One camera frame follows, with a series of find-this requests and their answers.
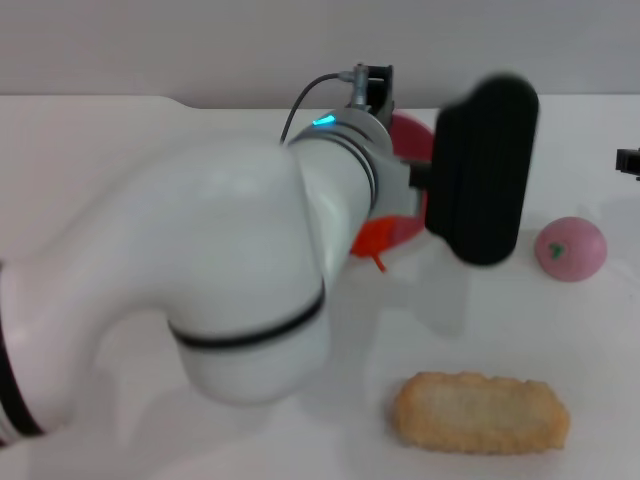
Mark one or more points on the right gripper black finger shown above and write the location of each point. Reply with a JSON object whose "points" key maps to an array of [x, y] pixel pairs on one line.
{"points": [[630, 162]]}

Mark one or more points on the golden toy bread slice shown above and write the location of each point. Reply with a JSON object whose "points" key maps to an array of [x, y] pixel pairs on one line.
{"points": [[480, 412]]}

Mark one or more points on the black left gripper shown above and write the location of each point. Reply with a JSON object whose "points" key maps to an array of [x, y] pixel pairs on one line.
{"points": [[382, 95]]}

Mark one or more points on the pink plastic bowl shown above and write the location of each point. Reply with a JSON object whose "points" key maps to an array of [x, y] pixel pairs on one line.
{"points": [[412, 135]]}

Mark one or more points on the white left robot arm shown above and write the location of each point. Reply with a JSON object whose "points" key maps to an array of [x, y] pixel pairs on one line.
{"points": [[200, 225]]}

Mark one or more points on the orange toy fruit with stem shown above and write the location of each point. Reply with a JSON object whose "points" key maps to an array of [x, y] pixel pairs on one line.
{"points": [[370, 237]]}

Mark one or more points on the pink toy peach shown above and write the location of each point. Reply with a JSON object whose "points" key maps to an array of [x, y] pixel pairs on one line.
{"points": [[570, 250]]}

